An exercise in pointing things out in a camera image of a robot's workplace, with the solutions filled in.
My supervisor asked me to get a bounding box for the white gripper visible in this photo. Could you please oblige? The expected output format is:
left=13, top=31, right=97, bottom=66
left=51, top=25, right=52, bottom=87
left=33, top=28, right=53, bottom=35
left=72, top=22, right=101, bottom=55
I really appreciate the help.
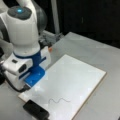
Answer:
left=2, top=48, right=51, bottom=90

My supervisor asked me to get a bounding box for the black whiteboard eraser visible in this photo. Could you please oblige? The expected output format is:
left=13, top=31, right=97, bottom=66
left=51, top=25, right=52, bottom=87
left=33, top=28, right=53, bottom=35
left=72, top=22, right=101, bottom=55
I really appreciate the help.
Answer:
left=23, top=100, right=49, bottom=120

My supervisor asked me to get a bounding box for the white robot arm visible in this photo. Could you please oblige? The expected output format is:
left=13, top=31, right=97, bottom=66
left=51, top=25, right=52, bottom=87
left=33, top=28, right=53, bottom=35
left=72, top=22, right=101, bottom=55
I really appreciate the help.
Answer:
left=0, top=0, right=51, bottom=92

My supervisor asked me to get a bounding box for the white whiteboard panel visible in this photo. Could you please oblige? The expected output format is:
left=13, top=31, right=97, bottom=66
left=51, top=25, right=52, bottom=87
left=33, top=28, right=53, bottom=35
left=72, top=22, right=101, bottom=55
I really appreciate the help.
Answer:
left=19, top=55, right=106, bottom=120

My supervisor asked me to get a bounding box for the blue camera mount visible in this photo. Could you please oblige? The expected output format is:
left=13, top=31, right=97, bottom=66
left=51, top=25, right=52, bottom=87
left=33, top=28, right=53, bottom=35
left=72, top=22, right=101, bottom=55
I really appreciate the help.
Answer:
left=23, top=66, right=47, bottom=88

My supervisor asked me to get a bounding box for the grey metal bracket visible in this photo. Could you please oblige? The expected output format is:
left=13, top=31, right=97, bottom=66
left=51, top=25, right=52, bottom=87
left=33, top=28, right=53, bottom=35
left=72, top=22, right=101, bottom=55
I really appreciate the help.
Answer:
left=40, top=30, right=61, bottom=44

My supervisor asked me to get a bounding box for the grey metal post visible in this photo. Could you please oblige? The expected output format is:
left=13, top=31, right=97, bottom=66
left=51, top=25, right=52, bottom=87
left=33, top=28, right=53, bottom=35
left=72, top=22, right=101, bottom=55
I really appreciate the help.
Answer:
left=51, top=0, right=60, bottom=35

